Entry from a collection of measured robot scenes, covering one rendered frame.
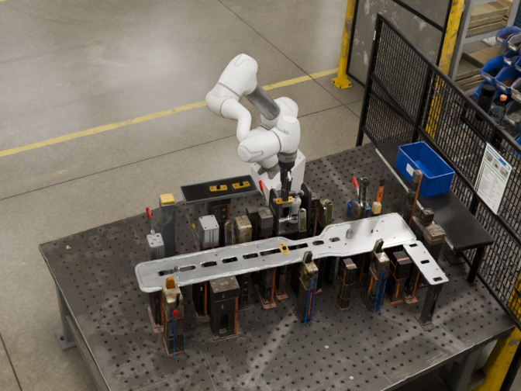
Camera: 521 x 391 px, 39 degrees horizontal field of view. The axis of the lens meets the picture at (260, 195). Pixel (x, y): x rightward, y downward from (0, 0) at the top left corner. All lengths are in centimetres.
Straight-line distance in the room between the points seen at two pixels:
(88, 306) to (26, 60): 394
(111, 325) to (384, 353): 129
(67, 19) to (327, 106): 298
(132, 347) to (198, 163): 251
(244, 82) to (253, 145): 61
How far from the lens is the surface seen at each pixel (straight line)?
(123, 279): 378
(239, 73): 355
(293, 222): 368
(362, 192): 368
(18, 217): 535
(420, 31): 585
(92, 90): 668
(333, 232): 363
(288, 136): 308
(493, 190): 369
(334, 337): 355
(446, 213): 384
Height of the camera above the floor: 338
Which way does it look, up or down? 39 degrees down
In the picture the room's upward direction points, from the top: 4 degrees clockwise
